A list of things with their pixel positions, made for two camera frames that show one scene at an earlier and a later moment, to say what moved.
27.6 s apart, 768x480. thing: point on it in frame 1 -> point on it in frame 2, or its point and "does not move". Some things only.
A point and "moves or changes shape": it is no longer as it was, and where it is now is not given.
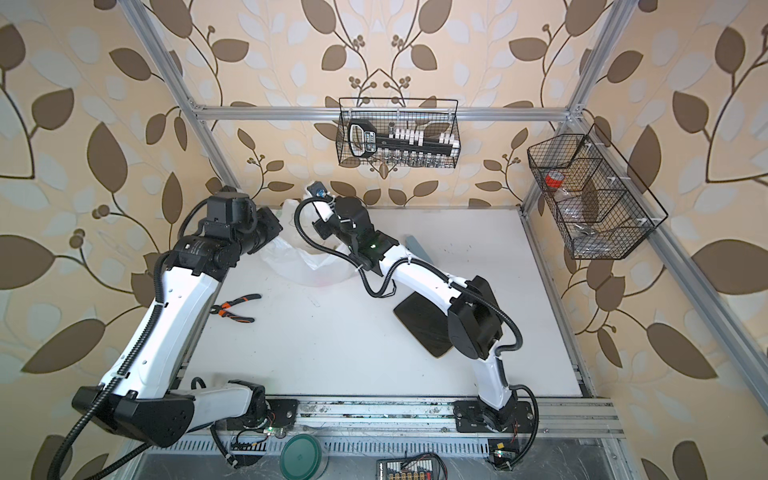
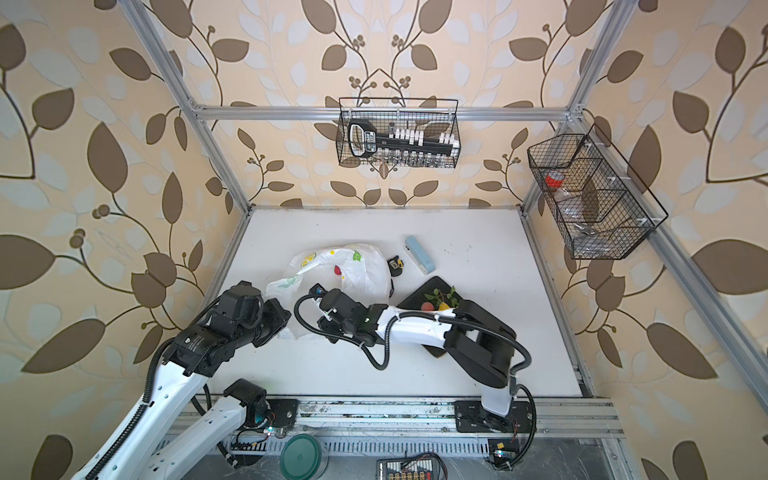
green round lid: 300,456 does not move
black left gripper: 268,219 -> 274,306
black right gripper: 322,226 -> 325,325
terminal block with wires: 422,466 does not move
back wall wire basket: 398,132 does not move
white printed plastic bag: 296,258 moves or changes shape
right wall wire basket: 599,204 does not move
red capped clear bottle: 554,181 does not move
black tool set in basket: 402,144 does not move
